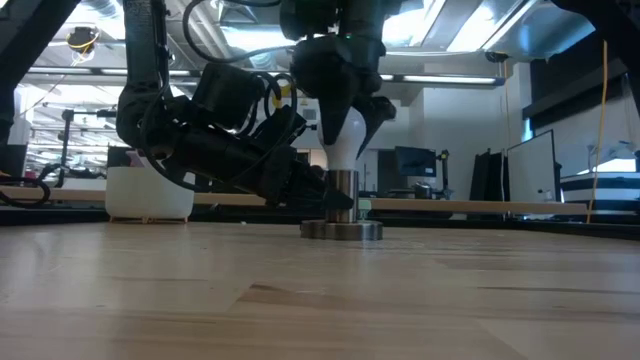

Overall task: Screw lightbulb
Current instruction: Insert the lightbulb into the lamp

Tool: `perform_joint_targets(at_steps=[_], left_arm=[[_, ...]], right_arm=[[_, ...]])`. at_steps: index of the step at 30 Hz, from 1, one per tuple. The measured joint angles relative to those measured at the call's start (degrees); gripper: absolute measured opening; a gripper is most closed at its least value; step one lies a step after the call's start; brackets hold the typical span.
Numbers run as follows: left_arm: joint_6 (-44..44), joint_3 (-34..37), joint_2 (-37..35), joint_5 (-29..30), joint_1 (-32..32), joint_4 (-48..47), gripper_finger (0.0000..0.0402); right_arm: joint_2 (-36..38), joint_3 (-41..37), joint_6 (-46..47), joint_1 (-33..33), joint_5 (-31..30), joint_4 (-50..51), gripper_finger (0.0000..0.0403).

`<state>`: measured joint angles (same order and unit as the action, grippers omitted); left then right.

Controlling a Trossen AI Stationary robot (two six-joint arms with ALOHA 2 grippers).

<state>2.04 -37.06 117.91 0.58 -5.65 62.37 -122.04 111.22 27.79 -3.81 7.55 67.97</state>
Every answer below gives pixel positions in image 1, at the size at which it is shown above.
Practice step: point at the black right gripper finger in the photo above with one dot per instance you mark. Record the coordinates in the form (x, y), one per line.
(375, 120)
(332, 122)

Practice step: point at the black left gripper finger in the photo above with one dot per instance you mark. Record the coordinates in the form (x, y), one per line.
(337, 201)

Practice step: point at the white lightbulb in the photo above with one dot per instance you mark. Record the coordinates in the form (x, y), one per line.
(347, 145)

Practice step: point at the metal lamp socket base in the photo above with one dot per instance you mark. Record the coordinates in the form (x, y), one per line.
(342, 230)

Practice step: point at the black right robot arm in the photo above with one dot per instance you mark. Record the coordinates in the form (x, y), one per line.
(360, 15)

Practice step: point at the black computer monitor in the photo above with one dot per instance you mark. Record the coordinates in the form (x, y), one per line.
(415, 161)

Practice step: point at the long ceiling light strip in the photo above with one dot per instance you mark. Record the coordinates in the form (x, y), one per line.
(450, 79)

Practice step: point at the white round pen holder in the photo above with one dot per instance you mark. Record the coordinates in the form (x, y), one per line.
(150, 200)

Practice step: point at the black partition panels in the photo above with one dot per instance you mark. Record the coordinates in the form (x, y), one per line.
(116, 156)

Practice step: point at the black folded panels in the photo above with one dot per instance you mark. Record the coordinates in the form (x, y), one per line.
(487, 175)

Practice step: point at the white whiteboard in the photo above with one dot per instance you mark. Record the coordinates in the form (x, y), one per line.
(530, 167)

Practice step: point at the black and white striped box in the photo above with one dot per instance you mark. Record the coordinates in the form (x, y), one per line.
(600, 192)

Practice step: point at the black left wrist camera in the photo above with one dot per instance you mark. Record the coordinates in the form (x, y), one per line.
(227, 92)

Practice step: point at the black ceiling camera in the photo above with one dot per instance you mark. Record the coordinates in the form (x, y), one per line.
(496, 56)

